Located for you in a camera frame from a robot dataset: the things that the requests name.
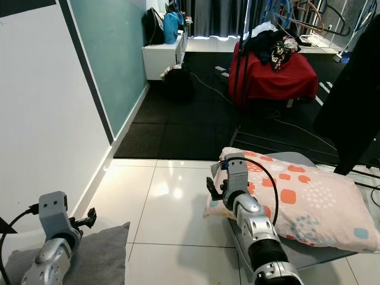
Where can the pink patterned pillow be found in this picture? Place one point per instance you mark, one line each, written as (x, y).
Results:
(326, 202)

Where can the black shoulder bag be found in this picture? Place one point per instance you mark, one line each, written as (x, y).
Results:
(152, 27)

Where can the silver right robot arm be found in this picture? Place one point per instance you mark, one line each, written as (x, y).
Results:
(258, 228)

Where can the grey fabric pillow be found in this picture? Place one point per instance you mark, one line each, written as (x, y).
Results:
(107, 255)

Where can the black backpack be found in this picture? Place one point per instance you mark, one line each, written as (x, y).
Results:
(178, 86)

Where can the black metal pole stand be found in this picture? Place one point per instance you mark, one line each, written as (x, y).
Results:
(243, 71)

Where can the red cloth covered table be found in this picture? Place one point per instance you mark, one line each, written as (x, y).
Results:
(279, 80)

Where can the white low cabinet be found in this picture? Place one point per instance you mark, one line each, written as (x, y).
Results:
(157, 59)

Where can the dark clothes pile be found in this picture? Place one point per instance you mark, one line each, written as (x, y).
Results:
(270, 43)

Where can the black hanging cloth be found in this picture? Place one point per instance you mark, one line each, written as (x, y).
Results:
(356, 101)

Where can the blue bag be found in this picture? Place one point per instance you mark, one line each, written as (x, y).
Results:
(171, 28)

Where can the dark grey curtain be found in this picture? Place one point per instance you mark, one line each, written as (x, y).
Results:
(214, 18)

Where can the white mop with blue head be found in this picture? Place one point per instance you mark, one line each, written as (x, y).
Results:
(344, 58)

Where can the blue metal tube rack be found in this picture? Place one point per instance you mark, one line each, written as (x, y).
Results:
(285, 10)

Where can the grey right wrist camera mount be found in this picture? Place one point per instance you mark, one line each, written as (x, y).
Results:
(237, 172)

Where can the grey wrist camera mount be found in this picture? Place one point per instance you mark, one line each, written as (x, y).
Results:
(53, 211)
(237, 172)

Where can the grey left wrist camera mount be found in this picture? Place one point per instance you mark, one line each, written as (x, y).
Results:
(53, 211)

